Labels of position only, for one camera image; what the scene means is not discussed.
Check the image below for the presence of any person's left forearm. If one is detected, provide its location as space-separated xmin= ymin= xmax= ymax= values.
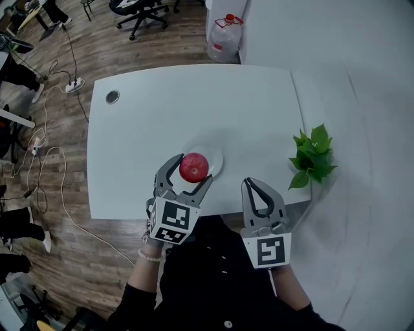
xmin=127 ymin=246 xmax=164 ymax=294

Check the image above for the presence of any person's right forearm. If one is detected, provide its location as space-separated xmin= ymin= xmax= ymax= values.
xmin=270 ymin=266 xmax=312 ymax=312

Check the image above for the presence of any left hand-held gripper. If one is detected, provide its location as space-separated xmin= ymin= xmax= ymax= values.
xmin=144 ymin=153 xmax=213 ymax=246

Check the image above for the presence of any green potted plant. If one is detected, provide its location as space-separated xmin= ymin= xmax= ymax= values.
xmin=287 ymin=123 xmax=338 ymax=191

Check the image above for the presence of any black office chair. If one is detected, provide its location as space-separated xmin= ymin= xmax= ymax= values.
xmin=109 ymin=0 xmax=169 ymax=41

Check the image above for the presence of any white cable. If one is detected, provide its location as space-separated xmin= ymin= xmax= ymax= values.
xmin=8 ymin=83 xmax=136 ymax=268

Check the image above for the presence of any white desk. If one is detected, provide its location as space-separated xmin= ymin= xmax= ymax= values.
xmin=0 ymin=108 xmax=36 ymax=129

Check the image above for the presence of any clear water jug red cap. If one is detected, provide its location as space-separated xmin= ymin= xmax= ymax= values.
xmin=206 ymin=13 xmax=244 ymax=64

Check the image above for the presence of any black power cable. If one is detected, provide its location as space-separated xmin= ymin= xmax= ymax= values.
xmin=62 ymin=25 xmax=90 ymax=123

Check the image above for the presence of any white bead bracelet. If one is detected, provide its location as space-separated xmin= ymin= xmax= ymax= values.
xmin=137 ymin=248 xmax=162 ymax=262

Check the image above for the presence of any white power strip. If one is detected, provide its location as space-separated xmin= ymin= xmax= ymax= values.
xmin=65 ymin=77 xmax=85 ymax=93

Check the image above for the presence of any wooden table black leg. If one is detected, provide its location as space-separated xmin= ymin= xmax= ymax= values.
xmin=17 ymin=0 xmax=62 ymax=41

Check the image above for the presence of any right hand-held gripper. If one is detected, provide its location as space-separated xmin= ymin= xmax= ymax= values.
xmin=239 ymin=176 xmax=292 ymax=270

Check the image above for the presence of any red apple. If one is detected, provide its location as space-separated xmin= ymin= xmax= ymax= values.
xmin=179 ymin=152 xmax=210 ymax=184

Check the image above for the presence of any person's black clothing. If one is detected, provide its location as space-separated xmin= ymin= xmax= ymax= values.
xmin=108 ymin=215 xmax=347 ymax=331

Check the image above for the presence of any grey wrist strap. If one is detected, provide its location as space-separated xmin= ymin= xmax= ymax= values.
xmin=141 ymin=234 xmax=164 ymax=250

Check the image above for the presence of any white round plate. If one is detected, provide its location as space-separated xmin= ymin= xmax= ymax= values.
xmin=180 ymin=144 xmax=224 ymax=178

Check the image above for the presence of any thin black cable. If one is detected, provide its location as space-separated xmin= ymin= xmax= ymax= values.
xmin=0 ymin=184 xmax=50 ymax=215

